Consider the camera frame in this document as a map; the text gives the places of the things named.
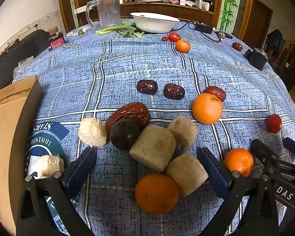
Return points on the small brown gadget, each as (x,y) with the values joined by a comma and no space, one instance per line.
(222,35)

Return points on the green bok choy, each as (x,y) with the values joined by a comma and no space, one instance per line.
(124,30)

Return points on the wooden door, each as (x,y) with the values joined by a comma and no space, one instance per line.
(257,24)

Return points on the large red date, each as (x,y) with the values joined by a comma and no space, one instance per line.
(130,113)

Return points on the wooden chair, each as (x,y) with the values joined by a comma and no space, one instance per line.
(293,61)

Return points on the blue checked tablecloth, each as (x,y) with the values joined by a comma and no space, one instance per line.
(113,61)

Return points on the black bag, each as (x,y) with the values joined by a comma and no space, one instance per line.
(275,39)

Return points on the black leather sofa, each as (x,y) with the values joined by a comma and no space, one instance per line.
(14,54)

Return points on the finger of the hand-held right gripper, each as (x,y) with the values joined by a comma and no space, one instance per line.
(293,145)
(260,150)

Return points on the bamboo wall sticker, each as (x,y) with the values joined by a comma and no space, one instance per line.
(229,2)

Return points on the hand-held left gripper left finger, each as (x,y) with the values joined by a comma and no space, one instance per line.
(80,172)

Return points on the white small box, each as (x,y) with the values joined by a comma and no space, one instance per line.
(205,5)

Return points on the red tomato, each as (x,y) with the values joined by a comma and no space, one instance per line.
(274,123)
(174,37)

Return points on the white bowl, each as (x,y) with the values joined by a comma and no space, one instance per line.
(154,23)

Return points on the dark purple passion fruit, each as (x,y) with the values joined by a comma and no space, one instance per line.
(124,135)

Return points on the clear plastic pitcher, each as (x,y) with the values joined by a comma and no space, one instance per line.
(108,9)

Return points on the wooden counter cabinet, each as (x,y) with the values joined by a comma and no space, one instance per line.
(191,13)

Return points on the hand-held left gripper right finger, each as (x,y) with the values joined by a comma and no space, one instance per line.
(211,170)

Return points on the pink box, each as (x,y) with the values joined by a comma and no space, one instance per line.
(57,42)

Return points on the brown cardboard box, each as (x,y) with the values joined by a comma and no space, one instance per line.
(5,140)

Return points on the black box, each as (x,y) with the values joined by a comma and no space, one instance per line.
(258,58)

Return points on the black power adapter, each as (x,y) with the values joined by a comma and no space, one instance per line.
(203,27)

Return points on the small orange mandarin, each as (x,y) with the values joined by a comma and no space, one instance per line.
(183,46)

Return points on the crumpled clear plastic bag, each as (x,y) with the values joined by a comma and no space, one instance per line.
(25,62)

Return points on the tiny dark red date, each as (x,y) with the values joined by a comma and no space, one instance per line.
(165,39)

